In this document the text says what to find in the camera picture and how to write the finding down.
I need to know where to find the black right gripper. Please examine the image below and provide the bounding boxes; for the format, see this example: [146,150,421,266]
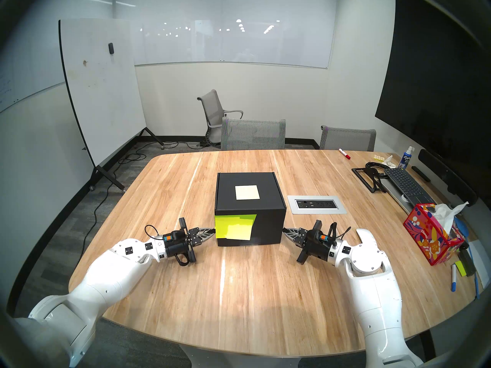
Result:
[283,220,330,265]

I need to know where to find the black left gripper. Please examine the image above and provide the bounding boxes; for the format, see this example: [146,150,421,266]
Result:
[165,217,216,266]

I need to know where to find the black cardboard box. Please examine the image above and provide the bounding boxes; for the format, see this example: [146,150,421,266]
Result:
[214,172,287,247]

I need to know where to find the red floral tissue box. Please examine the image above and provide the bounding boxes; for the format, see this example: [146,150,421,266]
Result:
[403,203,465,266]

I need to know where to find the neon yellow sticky note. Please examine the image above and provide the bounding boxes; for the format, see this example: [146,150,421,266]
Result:
[215,214,257,241]

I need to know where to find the silver table power outlet panel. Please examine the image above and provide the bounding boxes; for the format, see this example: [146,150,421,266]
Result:
[288,195,347,215]

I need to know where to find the pale square sticky note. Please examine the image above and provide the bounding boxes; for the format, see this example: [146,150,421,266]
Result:
[235,185,260,200]

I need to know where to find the black folding laptop stand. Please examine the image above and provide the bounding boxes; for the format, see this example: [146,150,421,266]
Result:
[351,166,388,194]

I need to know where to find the silver keyboard tray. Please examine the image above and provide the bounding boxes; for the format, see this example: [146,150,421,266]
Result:
[380,177,436,214]

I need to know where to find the grey mesh office chair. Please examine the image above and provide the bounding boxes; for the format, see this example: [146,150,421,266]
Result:
[221,117,287,151]
[319,125,377,151]

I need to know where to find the black keyboard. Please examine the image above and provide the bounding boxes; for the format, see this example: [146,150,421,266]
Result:
[384,167,436,205]

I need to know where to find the grey office chair with armrests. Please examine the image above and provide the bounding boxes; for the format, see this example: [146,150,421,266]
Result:
[197,89,244,145]

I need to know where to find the whiteboard cleaner spray bottle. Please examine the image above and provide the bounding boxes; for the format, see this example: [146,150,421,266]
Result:
[398,146,415,169]

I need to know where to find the white tissue sheet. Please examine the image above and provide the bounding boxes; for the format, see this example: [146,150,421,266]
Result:
[433,201,470,233]

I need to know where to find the black video conference bar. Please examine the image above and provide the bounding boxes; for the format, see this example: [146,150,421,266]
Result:
[417,149,478,207]

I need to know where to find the blue plastic swatter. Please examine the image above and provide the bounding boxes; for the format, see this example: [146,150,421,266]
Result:
[456,217,481,299]

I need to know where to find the mobile whiteboard on stand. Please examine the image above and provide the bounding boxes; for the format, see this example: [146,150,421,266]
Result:
[58,18,165,191]

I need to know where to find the black felt board eraser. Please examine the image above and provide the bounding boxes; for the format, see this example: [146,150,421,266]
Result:
[458,248,477,276]

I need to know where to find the white paper sheet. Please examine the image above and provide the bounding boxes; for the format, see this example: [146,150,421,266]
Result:
[470,241,491,287]

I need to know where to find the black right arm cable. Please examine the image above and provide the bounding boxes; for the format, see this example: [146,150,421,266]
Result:
[328,222,351,242]

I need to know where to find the black floor cable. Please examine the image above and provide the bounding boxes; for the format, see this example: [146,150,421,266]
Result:
[79,140,208,256]

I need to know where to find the large wall glass whiteboard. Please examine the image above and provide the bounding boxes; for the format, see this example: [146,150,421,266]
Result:
[115,0,338,69]

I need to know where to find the large black wall screen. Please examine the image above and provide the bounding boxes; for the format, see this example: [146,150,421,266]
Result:
[375,0,491,180]

